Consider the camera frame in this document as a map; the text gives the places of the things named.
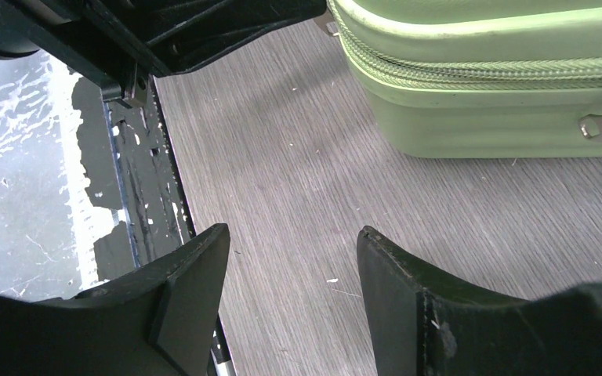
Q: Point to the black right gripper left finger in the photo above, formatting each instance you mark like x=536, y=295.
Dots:
x=160, y=318

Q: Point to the green ribbed hard-shell suitcase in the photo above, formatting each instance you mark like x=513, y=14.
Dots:
x=477, y=79

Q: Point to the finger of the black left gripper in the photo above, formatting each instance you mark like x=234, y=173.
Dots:
x=120, y=45

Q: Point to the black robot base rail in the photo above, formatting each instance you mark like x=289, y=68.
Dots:
x=130, y=163

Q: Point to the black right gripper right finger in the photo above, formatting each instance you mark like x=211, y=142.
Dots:
x=422, y=319

